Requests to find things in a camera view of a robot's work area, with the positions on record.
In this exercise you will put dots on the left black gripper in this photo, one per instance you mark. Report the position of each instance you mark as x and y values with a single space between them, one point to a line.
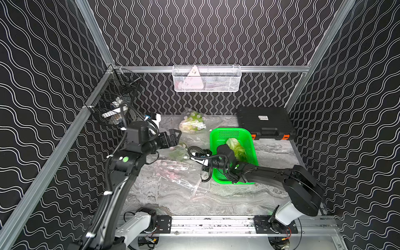
165 139

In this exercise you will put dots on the bagged chinese cabbage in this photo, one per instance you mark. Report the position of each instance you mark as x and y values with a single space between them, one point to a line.
192 121
179 152

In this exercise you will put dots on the green plastic basket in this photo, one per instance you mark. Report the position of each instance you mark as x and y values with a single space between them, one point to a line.
238 140

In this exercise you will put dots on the zip-top bag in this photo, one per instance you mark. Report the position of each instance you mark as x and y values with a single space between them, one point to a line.
185 177

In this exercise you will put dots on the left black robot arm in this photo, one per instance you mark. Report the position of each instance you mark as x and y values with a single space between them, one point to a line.
140 139

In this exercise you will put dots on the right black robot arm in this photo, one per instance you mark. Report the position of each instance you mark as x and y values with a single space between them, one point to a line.
304 191

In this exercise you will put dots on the black tool case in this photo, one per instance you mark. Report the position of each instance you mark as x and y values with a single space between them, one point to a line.
266 123

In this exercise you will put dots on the pink triangle card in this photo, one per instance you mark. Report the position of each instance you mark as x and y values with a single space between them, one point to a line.
193 81

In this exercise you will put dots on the white items in black basket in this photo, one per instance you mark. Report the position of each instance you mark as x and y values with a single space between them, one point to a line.
117 114

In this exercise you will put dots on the white wire wall basket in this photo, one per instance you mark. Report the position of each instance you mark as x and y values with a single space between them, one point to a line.
216 78

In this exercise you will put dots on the black wire wall basket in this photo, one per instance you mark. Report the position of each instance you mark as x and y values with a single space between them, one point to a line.
122 83

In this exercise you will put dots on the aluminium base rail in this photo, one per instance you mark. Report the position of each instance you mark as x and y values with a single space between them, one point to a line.
229 226

